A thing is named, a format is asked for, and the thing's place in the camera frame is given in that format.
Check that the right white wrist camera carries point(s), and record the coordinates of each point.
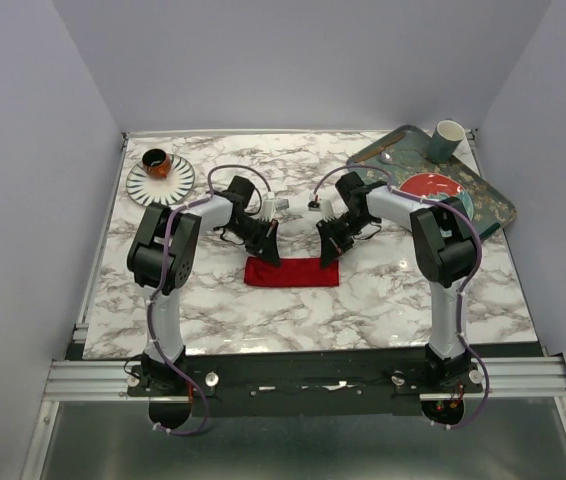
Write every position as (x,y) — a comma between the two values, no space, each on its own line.
(321,206)

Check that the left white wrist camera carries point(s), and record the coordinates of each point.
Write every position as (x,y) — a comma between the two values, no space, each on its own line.
(271,204)

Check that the brown black teacup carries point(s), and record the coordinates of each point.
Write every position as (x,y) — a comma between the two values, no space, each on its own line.
(156,163)

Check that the red blue patterned plate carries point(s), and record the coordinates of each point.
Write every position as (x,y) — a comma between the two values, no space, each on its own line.
(438,187)

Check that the green floral tray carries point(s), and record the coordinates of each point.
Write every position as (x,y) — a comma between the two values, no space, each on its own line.
(492,209)

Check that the dark green white cup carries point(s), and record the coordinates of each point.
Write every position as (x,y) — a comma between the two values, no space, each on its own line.
(446,137)

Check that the aluminium rail frame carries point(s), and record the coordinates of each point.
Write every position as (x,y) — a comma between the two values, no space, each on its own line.
(90,428)

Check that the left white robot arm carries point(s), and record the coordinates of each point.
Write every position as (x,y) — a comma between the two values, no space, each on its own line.
(161,259)

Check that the silver spoon on tray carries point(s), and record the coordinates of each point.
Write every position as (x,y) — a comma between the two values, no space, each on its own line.
(384,158)

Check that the striped white saucer plate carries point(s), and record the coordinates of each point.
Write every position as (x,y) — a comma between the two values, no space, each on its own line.
(169,191)

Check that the red cloth napkin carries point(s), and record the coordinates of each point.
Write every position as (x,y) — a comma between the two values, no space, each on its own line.
(291,273)

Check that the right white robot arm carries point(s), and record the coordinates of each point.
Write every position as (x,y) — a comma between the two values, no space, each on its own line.
(447,248)

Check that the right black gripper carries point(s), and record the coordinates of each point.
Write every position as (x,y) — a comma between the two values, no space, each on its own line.
(332,247)

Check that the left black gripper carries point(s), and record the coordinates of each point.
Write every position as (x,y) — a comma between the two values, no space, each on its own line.
(266,247)

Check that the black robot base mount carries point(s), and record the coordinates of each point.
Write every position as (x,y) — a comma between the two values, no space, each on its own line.
(400,382)

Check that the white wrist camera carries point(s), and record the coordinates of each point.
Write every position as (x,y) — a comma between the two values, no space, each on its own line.
(321,206)
(271,204)

